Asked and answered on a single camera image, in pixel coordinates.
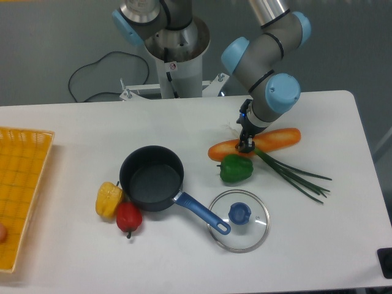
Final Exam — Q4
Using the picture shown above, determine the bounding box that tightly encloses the red bell pepper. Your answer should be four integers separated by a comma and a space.
116, 202, 143, 239

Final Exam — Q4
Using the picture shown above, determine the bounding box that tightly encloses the orange baguette bread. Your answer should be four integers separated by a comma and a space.
208, 128, 301, 162

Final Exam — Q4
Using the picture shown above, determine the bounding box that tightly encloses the green bell pepper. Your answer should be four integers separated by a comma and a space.
219, 154, 254, 184

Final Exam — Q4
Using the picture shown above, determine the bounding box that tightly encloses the yellow bell pepper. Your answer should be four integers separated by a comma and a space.
95, 182, 124, 219

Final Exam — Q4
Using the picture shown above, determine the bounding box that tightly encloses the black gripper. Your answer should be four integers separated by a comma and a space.
235, 99, 266, 154

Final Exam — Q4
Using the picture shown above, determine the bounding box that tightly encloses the black saucepan blue handle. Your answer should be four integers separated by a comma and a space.
119, 145, 231, 235

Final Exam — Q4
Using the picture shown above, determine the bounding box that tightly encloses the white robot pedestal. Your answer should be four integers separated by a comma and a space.
118, 17, 230, 101

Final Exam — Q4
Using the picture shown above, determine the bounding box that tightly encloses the black cable on floor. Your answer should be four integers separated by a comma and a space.
67, 51, 150, 104

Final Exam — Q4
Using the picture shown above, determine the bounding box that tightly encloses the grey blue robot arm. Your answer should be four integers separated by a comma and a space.
112, 1, 311, 153

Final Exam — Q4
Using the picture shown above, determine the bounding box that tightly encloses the yellow woven basket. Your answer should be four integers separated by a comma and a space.
1, 127, 55, 273

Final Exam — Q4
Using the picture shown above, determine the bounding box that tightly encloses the black box table corner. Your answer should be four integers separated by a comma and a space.
377, 247, 392, 279

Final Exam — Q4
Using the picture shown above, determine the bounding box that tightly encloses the green onion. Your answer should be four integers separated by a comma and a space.
220, 123, 333, 205

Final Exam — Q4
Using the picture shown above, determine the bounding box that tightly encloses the glass lid blue knob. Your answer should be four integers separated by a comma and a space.
207, 189, 271, 253

